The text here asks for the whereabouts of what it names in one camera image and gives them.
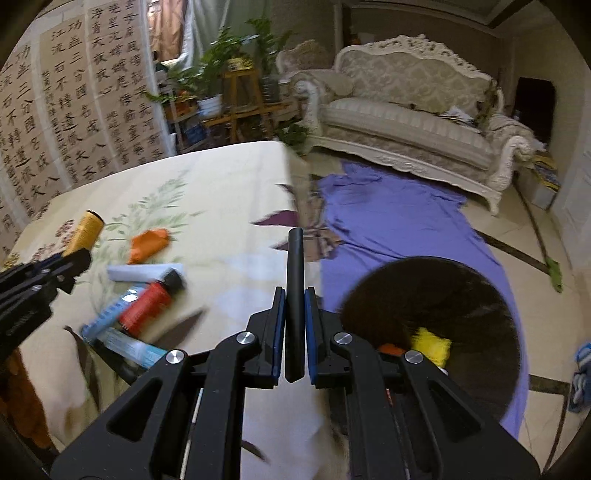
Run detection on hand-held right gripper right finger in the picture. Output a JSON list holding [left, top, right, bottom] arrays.
[[305, 286, 541, 480]]

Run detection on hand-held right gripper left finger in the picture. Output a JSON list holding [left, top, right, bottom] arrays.
[[50, 286, 289, 480]]

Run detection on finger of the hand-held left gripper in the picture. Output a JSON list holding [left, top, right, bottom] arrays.
[[0, 250, 92, 296], [0, 277, 75, 333]]

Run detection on yellow bottle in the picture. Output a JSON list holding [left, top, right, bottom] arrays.
[[62, 210, 105, 257]]

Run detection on black cylinder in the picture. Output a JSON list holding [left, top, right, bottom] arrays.
[[285, 228, 306, 383]]

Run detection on red bottle with black cap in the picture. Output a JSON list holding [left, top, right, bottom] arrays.
[[119, 269, 186, 337]]

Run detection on light blue white tube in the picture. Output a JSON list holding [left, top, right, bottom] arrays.
[[98, 327, 168, 370]]

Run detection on trash bin with black bag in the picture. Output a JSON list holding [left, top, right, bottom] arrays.
[[339, 257, 520, 418]]

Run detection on yellow foam fruit net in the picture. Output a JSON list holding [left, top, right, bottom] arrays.
[[410, 327, 452, 367]]

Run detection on orange cloth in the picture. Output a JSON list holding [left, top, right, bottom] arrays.
[[0, 348, 54, 450]]

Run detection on plaid cloth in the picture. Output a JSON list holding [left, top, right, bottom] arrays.
[[295, 173, 342, 259]]

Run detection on purple cloth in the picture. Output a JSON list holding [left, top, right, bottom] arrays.
[[318, 161, 527, 439]]

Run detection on white metal rack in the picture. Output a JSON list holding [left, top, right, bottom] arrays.
[[157, 69, 208, 153]]

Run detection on small leafy floor plant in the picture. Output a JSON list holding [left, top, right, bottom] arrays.
[[276, 122, 310, 155]]

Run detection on plant in white pot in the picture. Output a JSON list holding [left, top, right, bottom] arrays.
[[143, 60, 223, 118]]

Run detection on ornate white patterned sofa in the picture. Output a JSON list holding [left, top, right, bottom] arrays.
[[290, 34, 536, 217]]

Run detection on wooden plant stand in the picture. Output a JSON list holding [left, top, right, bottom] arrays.
[[203, 69, 301, 144]]

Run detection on green slipper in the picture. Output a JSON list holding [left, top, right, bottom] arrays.
[[545, 261, 565, 294]]

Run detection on brown curtain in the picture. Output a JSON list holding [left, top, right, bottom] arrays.
[[148, 0, 185, 61]]

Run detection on papers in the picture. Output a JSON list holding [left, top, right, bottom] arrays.
[[438, 106, 481, 127]]

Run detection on blue slipper rack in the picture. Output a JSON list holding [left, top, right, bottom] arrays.
[[570, 342, 591, 414]]

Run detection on grey storage box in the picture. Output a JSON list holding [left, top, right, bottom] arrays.
[[531, 150, 561, 210]]

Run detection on plant in yellow pot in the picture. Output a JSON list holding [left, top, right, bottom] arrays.
[[203, 28, 252, 72]]

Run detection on ornate white armchair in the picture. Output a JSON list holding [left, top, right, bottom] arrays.
[[276, 39, 338, 84]]

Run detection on tall plant in dark pot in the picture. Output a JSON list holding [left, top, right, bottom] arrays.
[[247, 18, 291, 104]]

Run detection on white panel door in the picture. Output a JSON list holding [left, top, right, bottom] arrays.
[[551, 115, 591, 259]]

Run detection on brown wooden stick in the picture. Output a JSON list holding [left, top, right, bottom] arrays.
[[480, 78, 504, 127]]

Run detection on grey-green curtain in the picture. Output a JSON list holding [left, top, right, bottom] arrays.
[[182, 0, 342, 61]]

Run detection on black board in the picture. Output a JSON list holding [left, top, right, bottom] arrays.
[[515, 78, 557, 144]]

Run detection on calligraphy paper wall hanging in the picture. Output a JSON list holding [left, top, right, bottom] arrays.
[[0, 0, 178, 264]]

